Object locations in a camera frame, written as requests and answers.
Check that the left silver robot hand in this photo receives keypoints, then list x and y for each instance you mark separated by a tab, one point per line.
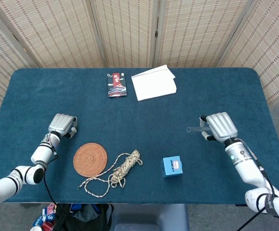
60	124

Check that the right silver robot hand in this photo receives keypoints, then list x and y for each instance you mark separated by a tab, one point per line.
222	126

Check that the clear glass test tube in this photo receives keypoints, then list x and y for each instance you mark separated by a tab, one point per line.
194	129

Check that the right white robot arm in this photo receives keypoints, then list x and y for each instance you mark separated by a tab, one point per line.
249	168

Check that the round woven rattan coaster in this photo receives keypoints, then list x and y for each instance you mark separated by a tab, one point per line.
90	160

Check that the blue cardboard box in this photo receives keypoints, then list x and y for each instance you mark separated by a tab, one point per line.
172	167

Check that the red and black booklet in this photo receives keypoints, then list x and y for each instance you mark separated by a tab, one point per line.
117	85

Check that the white spiral notebook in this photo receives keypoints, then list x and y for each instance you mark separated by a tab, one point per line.
154	86

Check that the blue tablecloth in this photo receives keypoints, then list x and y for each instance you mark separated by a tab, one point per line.
139	115

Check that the woven folding screen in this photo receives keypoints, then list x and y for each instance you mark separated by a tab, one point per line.
57	31

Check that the red and blue drink packs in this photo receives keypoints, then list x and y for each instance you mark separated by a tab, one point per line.
45	217

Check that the black backpack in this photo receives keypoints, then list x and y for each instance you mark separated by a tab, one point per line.
86	217

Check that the black screen hinge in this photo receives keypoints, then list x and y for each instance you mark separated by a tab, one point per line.
156	33

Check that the grey blue chair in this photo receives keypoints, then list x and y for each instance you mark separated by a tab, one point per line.
151	217

